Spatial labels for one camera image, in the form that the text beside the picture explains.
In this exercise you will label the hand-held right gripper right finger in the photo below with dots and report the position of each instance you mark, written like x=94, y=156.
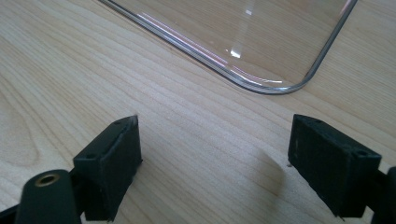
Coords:
x=330, y=168

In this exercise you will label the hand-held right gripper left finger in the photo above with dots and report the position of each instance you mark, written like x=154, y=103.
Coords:
x=107, y=169

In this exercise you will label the clear plastic container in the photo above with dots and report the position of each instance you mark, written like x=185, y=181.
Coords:
x=249, y=34

